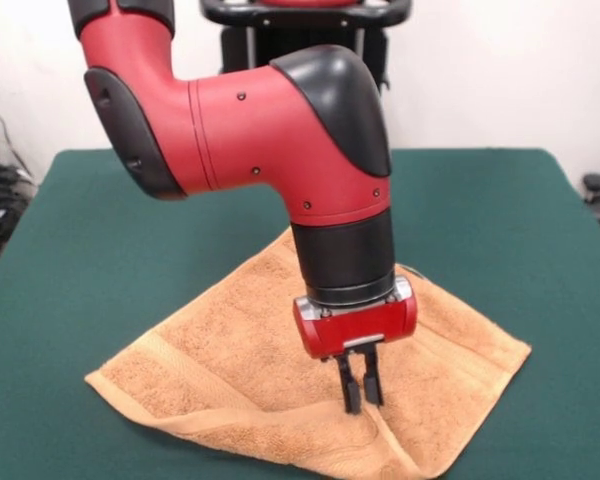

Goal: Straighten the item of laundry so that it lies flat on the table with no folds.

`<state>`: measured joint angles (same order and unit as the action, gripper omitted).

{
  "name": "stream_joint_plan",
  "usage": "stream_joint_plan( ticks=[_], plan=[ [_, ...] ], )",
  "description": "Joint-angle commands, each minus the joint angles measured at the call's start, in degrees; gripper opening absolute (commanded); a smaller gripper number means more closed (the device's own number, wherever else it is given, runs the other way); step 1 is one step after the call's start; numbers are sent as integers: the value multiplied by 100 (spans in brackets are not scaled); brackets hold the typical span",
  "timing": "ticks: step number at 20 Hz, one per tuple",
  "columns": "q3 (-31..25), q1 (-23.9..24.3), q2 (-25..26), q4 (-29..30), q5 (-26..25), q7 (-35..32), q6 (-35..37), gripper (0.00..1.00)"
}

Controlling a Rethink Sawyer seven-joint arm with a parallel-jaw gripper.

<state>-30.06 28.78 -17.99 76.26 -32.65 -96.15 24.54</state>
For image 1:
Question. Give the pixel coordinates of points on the orange terry towel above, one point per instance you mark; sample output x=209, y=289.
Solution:
x=220, y=370

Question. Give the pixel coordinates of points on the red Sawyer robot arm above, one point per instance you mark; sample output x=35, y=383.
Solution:
x=280, y=140

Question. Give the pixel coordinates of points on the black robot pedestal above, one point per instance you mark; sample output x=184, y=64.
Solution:
x=300, y=25

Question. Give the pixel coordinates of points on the dark green table cloth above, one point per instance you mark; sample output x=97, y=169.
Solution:
x=530, y=225

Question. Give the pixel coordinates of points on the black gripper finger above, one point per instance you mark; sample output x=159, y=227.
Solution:
x=350, y=387
x=373, y=380

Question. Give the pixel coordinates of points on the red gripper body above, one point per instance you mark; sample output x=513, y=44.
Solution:
x=360, y=325

